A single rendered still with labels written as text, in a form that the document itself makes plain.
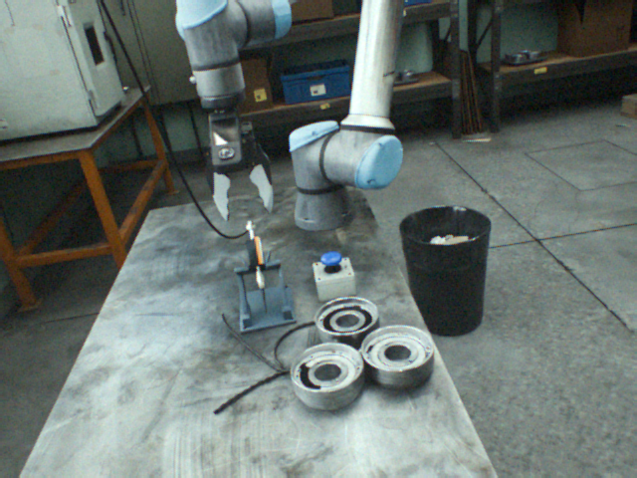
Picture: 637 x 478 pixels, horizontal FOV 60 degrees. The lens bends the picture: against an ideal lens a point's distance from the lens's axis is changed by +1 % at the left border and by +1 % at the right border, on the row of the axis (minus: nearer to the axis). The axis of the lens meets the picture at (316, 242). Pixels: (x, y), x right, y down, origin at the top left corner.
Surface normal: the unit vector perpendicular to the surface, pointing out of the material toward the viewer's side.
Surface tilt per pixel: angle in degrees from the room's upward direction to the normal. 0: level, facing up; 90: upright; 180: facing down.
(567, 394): 0
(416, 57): 90
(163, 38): 90
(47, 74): 90
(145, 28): 90
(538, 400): 0
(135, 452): 0
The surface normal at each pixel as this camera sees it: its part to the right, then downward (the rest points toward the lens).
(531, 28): 0.09, 0.43
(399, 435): -0.14, -0.89
